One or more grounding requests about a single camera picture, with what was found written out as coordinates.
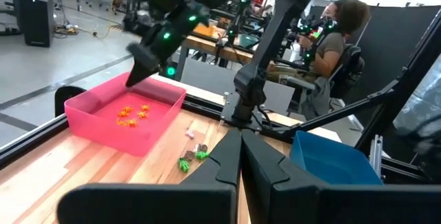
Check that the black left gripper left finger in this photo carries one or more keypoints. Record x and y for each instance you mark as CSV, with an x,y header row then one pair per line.
x,y
155,203

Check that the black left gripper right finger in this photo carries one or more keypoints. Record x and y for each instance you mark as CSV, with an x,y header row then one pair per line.
x,y
327,203

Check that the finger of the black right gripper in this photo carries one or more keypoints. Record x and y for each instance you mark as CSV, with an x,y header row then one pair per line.
x,y
143,63

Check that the small green plastic toy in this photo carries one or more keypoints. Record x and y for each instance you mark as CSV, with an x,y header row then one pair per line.
x,y
184,165
202,155

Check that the small brown plastic bug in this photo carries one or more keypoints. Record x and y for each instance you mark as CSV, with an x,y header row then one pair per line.
x,y
202,147
189,155

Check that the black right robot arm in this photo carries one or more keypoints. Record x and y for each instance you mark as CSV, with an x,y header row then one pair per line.
x,y
275,27

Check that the black box with green light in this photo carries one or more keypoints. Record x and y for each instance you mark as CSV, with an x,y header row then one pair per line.
x,y
171,71

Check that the wooden table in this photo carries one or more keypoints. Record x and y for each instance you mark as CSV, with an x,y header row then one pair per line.
x,y
213,46

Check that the blue plastic bin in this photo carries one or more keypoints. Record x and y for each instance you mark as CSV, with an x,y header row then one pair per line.
x,y
330,162

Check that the silver aluminium extrusion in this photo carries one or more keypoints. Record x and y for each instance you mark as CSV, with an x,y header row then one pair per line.
x,y
375,155

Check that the pink plastic bin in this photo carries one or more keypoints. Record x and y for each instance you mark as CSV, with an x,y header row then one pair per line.
x,y
103,134

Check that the grey jacket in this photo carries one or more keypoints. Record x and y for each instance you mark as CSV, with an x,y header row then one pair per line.
x,y
315,96

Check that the black speaker box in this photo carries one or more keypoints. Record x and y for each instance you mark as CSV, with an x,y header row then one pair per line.
x,y
36,20

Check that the grey plastic sheet partition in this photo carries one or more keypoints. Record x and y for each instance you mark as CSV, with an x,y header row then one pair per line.
x,y
423,107

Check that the black office chair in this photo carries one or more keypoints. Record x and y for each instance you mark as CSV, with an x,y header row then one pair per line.
x,y
351,69

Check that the person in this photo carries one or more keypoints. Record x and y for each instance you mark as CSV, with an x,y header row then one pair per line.
x,y
330,45

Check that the black curtain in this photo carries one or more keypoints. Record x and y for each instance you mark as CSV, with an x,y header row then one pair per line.
x,y
386,45

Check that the black clamp bracket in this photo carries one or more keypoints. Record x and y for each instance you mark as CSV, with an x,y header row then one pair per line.
x,y
67,94

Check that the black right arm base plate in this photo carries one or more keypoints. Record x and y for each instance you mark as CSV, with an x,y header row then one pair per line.
x,y
231,113

